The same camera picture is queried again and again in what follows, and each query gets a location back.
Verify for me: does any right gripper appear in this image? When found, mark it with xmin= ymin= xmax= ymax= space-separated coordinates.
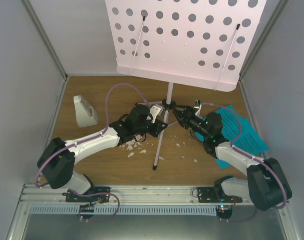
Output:
xmin=172 ymin=105 xmax=210 ymax=139

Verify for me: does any blue sheet music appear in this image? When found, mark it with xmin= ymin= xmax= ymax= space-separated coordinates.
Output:
xmin=215 ymin=105 xmax=268 ymax=155
xmin=195 ymin=132 xmax=230 ymax=169

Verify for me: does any pink music stand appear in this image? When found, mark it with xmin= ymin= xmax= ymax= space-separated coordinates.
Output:
xmin=104 ymin=0 xmax=267 ymax=171

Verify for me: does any white metronome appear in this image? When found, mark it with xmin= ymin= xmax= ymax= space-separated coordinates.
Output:
xmin=73 ymin=95 xmax=98 ymax=128

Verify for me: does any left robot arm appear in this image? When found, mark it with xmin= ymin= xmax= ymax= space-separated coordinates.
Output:
xmin=37 ymin=104 xmax=167 ymax=202

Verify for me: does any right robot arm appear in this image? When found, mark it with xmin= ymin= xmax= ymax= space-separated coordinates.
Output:
xmin=170 ymin=102 xmax=292 ymax=211

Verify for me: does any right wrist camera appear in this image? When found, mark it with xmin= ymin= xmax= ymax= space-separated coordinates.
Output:
xmin=193 ymin=100 xmax=202 ymax=119

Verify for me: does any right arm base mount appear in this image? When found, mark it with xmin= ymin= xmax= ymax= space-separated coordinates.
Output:
xmin=191 ymin=185 xmax=243 ymax=221

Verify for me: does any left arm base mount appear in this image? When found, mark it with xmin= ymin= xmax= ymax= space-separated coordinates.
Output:
xmin=62 ymin=186 xmax=111 ymax=215

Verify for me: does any grey slotted cable duct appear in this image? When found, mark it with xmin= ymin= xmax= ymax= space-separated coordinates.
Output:
xmin=30 ymin=204 xmax=216 ymax=216

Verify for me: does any aluminium rail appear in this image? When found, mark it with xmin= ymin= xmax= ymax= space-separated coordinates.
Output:
xmin=19 ymin=185 xmax=290 ymax=205

